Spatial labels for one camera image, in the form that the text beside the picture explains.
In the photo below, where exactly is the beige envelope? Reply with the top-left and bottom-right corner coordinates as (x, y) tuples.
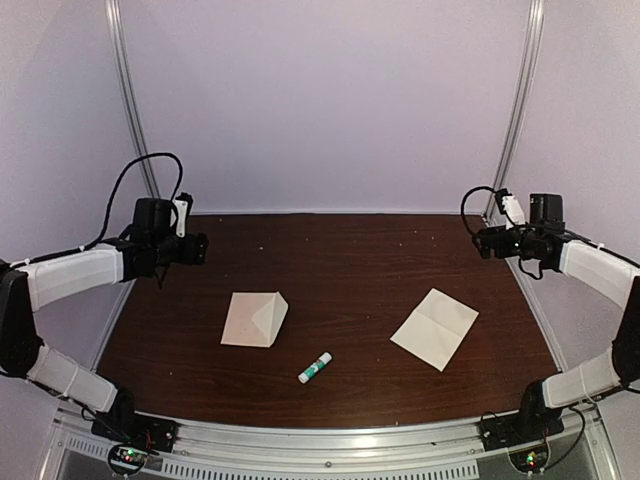
(220, 292), (289, 348)

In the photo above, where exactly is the cream letter paper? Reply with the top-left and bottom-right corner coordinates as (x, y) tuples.
(390, 289), (479, 372)

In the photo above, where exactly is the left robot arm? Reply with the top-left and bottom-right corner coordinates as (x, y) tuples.
(1, 193), (208, 444)

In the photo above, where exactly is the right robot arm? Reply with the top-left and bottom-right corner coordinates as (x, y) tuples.
(460, 186), (639, 442)

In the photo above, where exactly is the green white glue stick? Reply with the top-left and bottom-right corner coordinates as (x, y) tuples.
(298, 352), (333, 384)

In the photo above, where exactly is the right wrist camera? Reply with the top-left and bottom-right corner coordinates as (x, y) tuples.
(494, 188), (526, 228)

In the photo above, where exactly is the left black cable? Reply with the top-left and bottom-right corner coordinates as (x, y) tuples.
(97, 153), (184, 241)

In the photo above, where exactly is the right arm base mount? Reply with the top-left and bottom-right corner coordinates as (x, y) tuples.
(478, 392), (564, 451)

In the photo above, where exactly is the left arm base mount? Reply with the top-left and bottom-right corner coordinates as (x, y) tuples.
(91, 389), (178, 453)

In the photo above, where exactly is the right aluminium frame post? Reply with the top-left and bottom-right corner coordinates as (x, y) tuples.
(487, 0), (546, 221)

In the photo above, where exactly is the aluminium frame post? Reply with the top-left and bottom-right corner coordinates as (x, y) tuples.
(103, 0), (164, 201)
(487, 0), (546, 221)

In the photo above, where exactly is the aluminium front rail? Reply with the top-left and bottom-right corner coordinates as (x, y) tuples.
(49, 399), (606, 480)

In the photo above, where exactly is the left aluminium frame post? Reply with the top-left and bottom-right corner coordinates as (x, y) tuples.
(103, 0), (164, 201)

